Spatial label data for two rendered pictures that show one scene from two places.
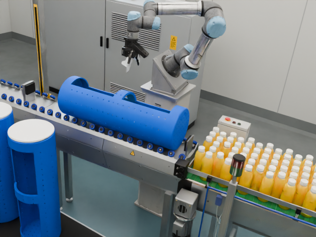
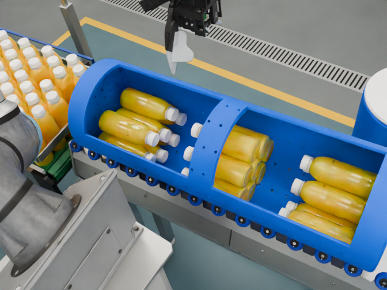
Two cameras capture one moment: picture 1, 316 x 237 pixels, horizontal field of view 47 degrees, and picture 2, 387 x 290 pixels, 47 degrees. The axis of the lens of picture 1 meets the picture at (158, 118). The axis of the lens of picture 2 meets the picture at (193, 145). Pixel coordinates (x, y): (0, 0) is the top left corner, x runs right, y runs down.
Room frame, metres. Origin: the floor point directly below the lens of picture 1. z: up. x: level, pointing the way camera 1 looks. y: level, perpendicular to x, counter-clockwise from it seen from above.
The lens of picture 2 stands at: (2.90, 0.35, 2.04)
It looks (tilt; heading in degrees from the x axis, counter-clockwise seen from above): 51 degrees down; 195
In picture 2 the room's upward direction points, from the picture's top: 11 degrees counter-clockwise
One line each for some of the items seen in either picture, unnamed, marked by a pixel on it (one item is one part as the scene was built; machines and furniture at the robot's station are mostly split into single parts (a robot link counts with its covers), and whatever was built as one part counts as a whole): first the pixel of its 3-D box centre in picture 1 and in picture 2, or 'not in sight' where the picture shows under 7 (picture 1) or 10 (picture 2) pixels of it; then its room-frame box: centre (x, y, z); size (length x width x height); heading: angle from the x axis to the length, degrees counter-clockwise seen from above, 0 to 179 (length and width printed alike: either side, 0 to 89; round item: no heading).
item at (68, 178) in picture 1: (67, 171); not in sight; (2.47, 0.72, 0.31); 0.06 x 0.06 x 0.63; 66
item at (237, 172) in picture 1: (236, 169); not in sight; (1.50, -0.42, 1.18); 0.06 x 0.06 x 0.05
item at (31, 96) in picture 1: (29, 92); not in sight; (2.52, 1.01, 1.00); 0.10 x 0.04 x 0.15; 156
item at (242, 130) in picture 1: (233, 128); not in sight; (2.16, -0.52, 1.05); 0.20 x 0.10 x 0.10; 66
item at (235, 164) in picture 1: (238, 161); not in sight; (1.50, -0.42, 1.23); 0.06 x 0.06 x 0.04
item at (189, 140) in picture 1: (188, 146); not in sight; (1.98, -0.21, 0.99); 0.10 x 0.02 x 0.12; 156
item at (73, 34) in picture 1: (117, 55); not in sight; (4.37, 0.58, 0.72); 2.15 x 0.54 x 1.45; 61
